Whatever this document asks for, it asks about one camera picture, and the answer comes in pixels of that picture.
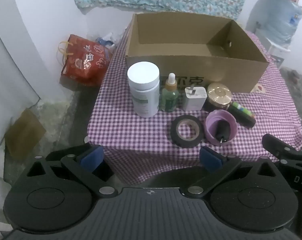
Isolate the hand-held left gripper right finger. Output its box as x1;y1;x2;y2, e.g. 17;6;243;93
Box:
184;146;288;198

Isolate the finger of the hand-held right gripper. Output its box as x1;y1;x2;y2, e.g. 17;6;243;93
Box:
262;133;302;163

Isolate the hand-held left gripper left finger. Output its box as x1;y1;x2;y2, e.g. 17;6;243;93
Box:
16;144;118;198

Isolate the small black object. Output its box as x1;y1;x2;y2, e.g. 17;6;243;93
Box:
215;120;232;144

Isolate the black tape roll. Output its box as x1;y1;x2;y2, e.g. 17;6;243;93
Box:
170;115;205;148

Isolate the black tube with green label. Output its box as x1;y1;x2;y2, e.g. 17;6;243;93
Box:
227;102;256;128

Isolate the white charger plug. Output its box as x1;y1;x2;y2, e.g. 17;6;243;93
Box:
182;85;208;111

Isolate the dark jar with gold lid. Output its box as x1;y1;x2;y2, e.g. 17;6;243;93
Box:
205;82;233;112

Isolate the green dropper bottle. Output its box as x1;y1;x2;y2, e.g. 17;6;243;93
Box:
161;73;180;112

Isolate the brown cardboard box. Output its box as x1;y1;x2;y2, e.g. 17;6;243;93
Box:
125;12;269;93

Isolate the white pill bottle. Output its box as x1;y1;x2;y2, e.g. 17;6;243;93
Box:
127;62;160;118

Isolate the purple checkered tablecloth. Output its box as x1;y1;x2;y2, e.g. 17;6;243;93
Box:
87;25;302;188

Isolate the brown cardboard sheet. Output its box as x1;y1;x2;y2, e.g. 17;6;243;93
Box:
4;109;47;159

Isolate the red gift bag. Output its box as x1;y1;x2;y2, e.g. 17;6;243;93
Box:
57;34;114;87

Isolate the white water dispenser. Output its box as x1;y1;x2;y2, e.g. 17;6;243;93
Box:
256;27;291;68

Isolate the large blue water jug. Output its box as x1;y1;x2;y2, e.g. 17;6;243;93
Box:
262;0;302;46

